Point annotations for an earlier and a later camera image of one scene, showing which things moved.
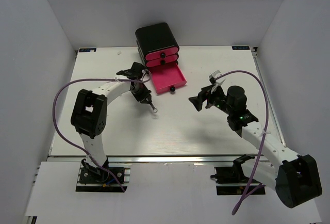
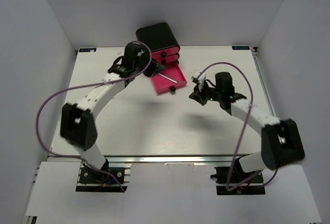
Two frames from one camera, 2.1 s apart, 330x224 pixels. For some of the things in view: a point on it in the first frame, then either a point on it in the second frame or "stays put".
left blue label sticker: [87, 50] stays put
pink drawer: [166, 76] stays put
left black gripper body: [141, 92] -> [143, 60]
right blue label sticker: [240, 47] stays put
